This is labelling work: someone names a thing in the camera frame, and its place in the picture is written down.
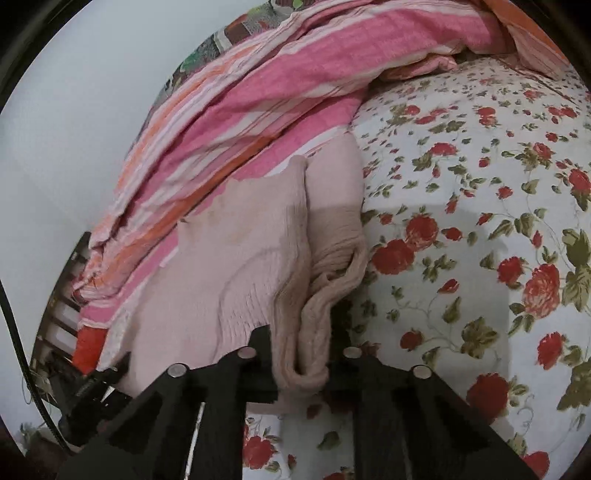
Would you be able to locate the red embroidered pillow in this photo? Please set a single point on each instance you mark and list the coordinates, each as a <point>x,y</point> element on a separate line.
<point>88,348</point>

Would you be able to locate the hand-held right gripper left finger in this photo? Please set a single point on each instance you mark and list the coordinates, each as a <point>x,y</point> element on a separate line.
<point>258,353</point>

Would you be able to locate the multicoloured patterned blanket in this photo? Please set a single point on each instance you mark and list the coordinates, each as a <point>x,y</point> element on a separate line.
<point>207,50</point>

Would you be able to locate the pink knitted sweater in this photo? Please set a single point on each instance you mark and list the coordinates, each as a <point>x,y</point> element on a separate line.
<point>231,258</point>

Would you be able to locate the dark wooden headboard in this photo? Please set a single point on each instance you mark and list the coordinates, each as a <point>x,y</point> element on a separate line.
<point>60,304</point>

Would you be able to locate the pink orange striped quilt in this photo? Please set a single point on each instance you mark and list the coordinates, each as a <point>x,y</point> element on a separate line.
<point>240,120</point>

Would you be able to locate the floral bed sheet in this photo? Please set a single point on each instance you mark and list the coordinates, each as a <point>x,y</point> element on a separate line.
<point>461,207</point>

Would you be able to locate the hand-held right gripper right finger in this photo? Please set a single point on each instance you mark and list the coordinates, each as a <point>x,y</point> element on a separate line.
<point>358,371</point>

